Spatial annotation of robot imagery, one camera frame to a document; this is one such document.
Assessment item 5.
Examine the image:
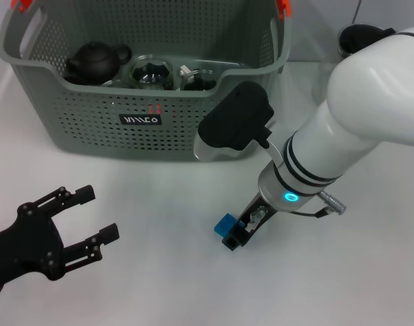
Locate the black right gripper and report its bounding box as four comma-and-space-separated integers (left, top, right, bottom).
221, 190, 279, 252

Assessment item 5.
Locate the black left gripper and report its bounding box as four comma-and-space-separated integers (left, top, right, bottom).
0, 185, 120, 291

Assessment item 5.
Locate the right gripper dark cable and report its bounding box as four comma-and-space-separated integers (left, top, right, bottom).
292, 207, 334, 219

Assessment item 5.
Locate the black ceramic teapot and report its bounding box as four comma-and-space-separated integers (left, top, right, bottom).
64, 41, 133, 86

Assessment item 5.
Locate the glass teacup black holder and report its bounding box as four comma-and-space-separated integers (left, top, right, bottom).
99, 78, 129, 88
181, 69, 218, 92
127, 55, 173, 92

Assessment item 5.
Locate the blue square four-stud brick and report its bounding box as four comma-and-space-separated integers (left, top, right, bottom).
213, 213, 237, 238

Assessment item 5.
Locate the white toy brick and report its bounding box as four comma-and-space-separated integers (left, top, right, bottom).
179, 65, 201, 81

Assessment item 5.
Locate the right gripper silver connector plug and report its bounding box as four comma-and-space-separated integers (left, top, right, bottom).
320, 190, 349, 215

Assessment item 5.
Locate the small silver gripper cable connector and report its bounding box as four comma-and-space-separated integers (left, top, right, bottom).
247, 208, 268, 232

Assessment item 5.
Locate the glass pitcher black lid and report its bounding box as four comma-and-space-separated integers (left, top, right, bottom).
311, 22, 396, 106

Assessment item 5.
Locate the grey perforated plastic storage bin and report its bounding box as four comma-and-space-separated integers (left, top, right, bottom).
0, 0, 292, 162

